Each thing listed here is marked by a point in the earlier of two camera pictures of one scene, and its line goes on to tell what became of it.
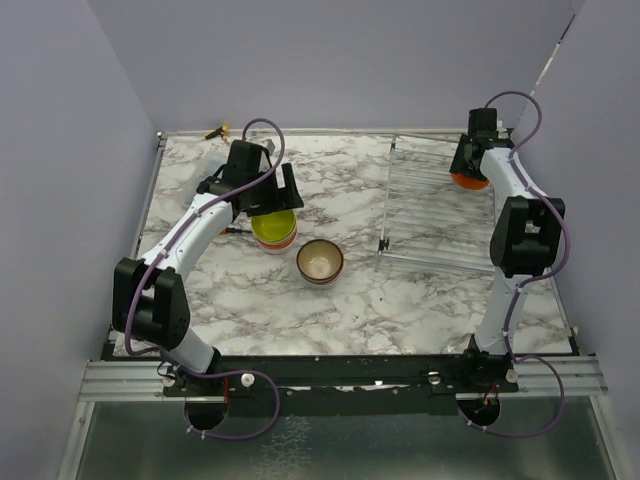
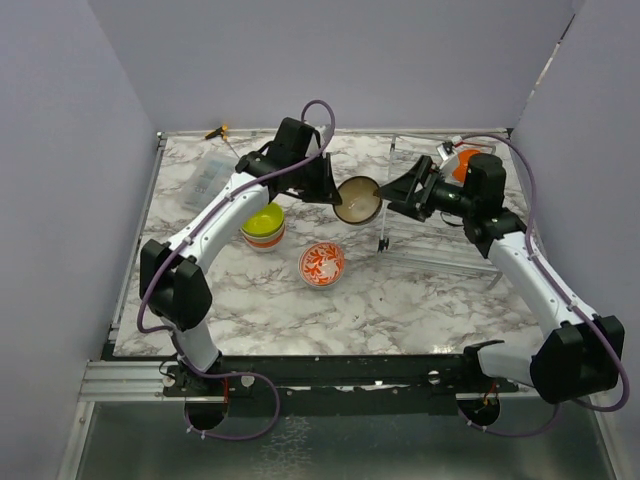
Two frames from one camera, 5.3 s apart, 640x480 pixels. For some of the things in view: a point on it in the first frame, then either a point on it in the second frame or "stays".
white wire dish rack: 431,221 stays
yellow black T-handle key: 220,131 stays
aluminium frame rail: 122,381 stays
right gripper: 457,164 → 403,191
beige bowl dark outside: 320,260 → 359,205
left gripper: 288,196 → 325,191
